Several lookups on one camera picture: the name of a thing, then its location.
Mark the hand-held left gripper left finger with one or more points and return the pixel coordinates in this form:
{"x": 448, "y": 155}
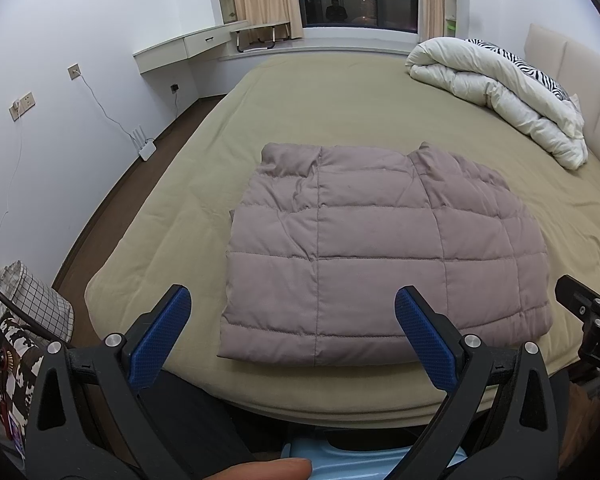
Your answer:
{"x": 160, "y": 335}

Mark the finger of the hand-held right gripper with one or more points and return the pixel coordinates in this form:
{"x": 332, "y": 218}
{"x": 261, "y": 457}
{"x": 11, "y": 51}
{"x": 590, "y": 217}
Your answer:
{"x": 572, "y": 292}

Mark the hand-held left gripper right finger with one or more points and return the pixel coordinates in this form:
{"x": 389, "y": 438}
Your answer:
{"x": 425, "y": 340}

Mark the mauve puffer jacket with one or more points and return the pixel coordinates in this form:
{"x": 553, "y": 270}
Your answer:
{"x": 370, "y": 260}

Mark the person's dark pants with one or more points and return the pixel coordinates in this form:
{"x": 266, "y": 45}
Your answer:
{"x": 195, "y": 420}

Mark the white checkered bag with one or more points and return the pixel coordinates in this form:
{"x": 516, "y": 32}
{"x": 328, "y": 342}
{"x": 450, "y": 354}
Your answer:
{"x": 40, "y": 300}

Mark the light blue slipper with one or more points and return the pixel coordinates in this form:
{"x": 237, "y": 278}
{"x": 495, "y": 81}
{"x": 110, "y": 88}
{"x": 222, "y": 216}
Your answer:
{"x": 340, "y": 462}

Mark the brown white patterned bag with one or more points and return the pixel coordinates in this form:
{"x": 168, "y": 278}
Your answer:
{"x": 5, "y": 370}

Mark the white router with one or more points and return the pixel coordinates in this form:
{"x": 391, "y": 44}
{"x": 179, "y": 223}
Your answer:
{"x": 147, "y": 149}

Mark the beige padded headboard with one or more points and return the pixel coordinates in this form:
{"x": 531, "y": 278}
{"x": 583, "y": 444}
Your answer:
{"x": 580, "y": 75}

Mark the zebra striped pillow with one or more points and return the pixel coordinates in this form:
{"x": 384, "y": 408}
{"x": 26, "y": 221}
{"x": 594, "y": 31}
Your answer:
{"x": 535, "y": 72}

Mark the white duvet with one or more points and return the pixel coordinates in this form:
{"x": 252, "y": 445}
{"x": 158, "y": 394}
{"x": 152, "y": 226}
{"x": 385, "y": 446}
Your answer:
{"x": 480, "y": 70}

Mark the bed with olive sheet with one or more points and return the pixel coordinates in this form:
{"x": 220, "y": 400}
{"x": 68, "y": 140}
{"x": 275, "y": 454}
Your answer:
{"x": 330, "y": 110}

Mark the white floating desk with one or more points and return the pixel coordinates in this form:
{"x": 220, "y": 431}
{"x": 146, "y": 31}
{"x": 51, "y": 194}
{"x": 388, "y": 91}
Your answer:
{"x": 180, "y": 47}

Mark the folding table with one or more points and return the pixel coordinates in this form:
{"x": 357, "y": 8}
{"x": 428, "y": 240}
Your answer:
{"x": 260, "y": 30}

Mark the wall outlet with plug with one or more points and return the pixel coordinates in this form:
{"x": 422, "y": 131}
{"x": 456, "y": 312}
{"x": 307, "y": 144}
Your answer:
{"x": 22, "y": 105}

